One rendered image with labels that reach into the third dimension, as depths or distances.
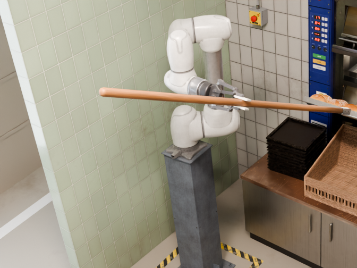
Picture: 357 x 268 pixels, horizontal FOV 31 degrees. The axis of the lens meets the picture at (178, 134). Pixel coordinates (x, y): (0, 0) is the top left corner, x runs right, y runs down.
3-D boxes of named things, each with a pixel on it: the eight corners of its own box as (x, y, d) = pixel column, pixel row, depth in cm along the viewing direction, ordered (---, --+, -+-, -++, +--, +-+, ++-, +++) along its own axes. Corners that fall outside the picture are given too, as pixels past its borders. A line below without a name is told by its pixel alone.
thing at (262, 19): (255, 19, 423) (254, 5, 418) (268, 22, 417) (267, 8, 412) (248, 24, 419) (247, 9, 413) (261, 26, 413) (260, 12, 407)
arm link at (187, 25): (167, 28, 321) (194, 25, 321) (166, 14, 337) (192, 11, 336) (170, 52, 328) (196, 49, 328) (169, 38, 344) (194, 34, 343)
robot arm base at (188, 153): (161, 155, 376) (160, 147, 373) (184, 136, 390) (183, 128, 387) (185, 164, 366) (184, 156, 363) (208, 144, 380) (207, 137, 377)
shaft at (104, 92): (102, 97, 203) (104, 88, 202) (96, 95, 205) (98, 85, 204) (342, 114, 335) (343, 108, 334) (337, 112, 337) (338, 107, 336)
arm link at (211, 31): (202, 126, 382) (238, 122, 382) (204, 144, 370) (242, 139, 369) (189, 11, 334) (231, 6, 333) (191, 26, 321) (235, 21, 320)
